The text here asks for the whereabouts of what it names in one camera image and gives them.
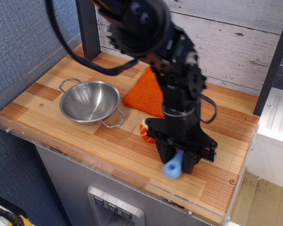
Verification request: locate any toy salmon sushi piece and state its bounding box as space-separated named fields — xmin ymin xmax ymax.
xmin=139 ymin=119 xmax=155 ymax=144

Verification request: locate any black yellow object bottom left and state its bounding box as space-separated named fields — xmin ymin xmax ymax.
xmin=0 ymin=208 xmax=33 ymax=226

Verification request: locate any orange knitted cloth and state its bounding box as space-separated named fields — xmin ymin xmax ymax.
xmin=122 ymin=67 xmax=164 ymax=118

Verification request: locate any stainless steel two-handled bowl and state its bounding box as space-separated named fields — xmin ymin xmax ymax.
xmin=59 ymin=78 xmax=126 ymax=128

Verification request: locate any black vertical post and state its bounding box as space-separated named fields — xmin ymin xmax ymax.
xmin=253 ymin=30 xmax=283 ymax=116
xmin=75 ymin=0 xmax=101 ymax=60

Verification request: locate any black right vertical post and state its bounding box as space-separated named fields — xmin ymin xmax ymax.
xmin=253 ymin=30 xmax=283 ymax=116

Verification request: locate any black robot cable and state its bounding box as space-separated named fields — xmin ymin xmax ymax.
xmin=45 ymin=0 xmax=218 ymax=124

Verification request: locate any silver dispenser button panel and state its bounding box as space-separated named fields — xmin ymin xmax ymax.
xmin=87 ymin=186 xmax=146 ymax=226

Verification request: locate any black left vertical post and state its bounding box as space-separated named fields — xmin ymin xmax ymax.
xmin=75 ymin=0 xmax=101 ymax=60

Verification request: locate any white plastic toy sink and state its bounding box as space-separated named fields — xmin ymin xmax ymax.
xmin=246 ymin=88 xmax=283 ymax=187

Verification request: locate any grey toy fridge cabinet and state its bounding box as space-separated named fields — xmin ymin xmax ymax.
xmin=36 ymin=146 xmax=205 ymax=226

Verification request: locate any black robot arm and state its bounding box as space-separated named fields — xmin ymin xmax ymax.
xmin=94 ymin=0 xmax=218 ymax=174

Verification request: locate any clear acrylic table guard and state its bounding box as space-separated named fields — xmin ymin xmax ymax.
xmin=0 ymin=33 xmax=259 ymax=225

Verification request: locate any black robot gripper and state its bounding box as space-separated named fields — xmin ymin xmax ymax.
xmin=146 ymin=114 xmax=218 ymax=174

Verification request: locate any blue grey toy scoop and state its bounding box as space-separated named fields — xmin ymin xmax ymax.
xmin=162 ymin=150 xmax=184 ymax=179

